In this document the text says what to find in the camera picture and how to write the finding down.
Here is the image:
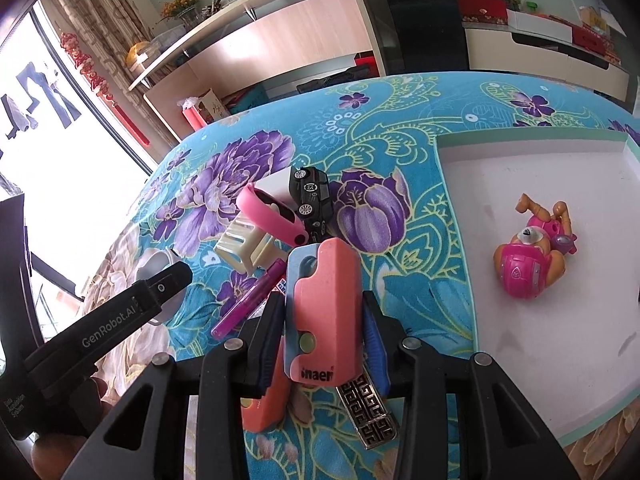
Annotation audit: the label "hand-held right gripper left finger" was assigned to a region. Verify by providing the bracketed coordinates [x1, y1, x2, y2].
[62, 290, 288, 480]

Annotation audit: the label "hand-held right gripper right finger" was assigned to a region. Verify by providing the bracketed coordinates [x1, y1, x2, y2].
[361, 290, 583, 480]

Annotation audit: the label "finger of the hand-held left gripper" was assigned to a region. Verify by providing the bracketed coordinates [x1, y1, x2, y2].
[131, 261, 194, 321]

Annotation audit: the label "pink and blue carrot knife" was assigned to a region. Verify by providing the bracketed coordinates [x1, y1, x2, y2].
[284, 237, 362, 388]

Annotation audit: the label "black and gold patterned lighter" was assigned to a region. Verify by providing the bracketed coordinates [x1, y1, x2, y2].
[336, 377, 399, 450]

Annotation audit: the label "orange and blue carrot knife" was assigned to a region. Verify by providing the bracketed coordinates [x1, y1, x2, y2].
[241, 335, 293, 433]

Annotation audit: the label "black toy car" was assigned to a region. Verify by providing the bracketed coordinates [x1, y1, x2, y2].
[288, 166, 333, 245]

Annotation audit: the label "white tray with green rim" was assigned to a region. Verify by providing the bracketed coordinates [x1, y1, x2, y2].
[435, 127, 640, 448]

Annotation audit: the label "person's left hand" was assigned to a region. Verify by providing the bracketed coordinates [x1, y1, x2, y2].
[29, 377, 117, 480]

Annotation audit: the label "white round plastic object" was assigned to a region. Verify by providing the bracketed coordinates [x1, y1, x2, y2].
[134, 249, 183, 328]

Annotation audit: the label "beige floral bedsheet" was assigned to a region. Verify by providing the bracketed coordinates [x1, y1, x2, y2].
[87, 220, 640, 480]

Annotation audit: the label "cream plastic toy stool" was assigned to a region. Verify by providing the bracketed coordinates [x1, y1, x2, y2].
[214, 215, 275, 276]

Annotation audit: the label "pink wristband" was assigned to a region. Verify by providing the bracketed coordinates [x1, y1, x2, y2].
[236, 183, 306, 247]

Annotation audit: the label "white cube charger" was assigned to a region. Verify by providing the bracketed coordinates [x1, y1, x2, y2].
[262, 172, 296, 201]

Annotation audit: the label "pink puppy toy figure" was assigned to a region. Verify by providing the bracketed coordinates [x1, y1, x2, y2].
[492, 192, 578, 303]

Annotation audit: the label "beige paper bag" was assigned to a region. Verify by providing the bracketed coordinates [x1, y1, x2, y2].
[200, 88, 232, 122]

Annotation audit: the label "red hanging ornament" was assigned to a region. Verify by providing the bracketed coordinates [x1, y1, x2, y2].
[60, 32, 151, 146]

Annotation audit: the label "teal floral blanket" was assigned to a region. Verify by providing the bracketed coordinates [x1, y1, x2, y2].
[90, 71, 640, 480]

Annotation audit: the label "hanging dark clothes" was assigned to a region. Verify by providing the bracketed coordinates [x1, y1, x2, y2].
[0, 61, 82, 142]

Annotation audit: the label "yellow object in clear container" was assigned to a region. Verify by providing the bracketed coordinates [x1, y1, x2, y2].
[125, 40, 153, 68]

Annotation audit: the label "patterned beige curtain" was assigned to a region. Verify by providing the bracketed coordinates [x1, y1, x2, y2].
[40, 0, 173, 171]

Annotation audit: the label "yellow flowers in vase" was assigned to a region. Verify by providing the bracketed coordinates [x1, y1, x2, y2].
[159, 0, 207, 31]

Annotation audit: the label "white television cabinet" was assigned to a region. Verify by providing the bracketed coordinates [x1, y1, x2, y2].
[462, 15, 632, 107]

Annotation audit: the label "red gift box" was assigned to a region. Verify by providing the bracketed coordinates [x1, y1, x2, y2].
[457, 0, 510, 26]

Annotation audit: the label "white flat box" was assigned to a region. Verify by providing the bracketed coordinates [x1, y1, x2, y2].
[506, 7, 574, 45]

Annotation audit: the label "red flat box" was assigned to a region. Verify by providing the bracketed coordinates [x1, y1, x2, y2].
[571, 25, 610, 56]

